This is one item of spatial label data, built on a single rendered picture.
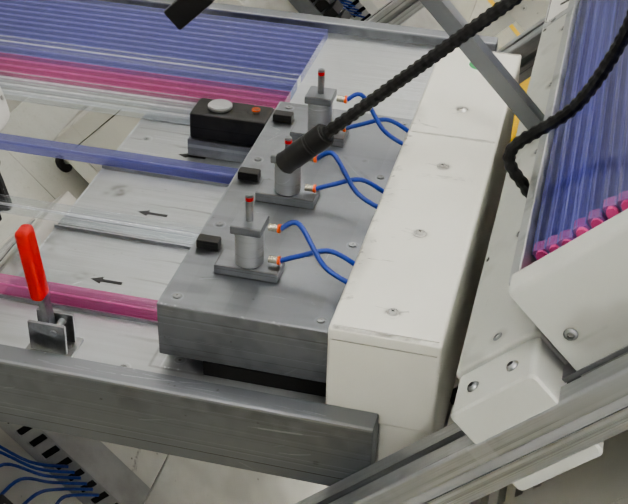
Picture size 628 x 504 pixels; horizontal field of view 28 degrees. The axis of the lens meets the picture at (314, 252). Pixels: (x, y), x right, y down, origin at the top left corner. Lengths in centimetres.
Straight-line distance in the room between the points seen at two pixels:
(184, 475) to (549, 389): 92
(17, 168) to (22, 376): 173
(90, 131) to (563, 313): 193
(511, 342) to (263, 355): 20
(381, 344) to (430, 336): 3
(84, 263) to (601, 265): 49
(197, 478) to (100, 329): 69
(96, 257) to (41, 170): 164
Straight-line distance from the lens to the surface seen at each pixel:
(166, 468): 164
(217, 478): 169
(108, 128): 261
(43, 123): 281
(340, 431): 90
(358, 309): 89
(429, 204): 101
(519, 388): 79
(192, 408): 92
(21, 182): 267
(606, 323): 79
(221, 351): 93
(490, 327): 86
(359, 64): 142
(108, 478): 150
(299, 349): 91
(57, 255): 110
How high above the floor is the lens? 172
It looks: 32 degrees down
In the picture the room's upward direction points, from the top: 57 degrees clockwise
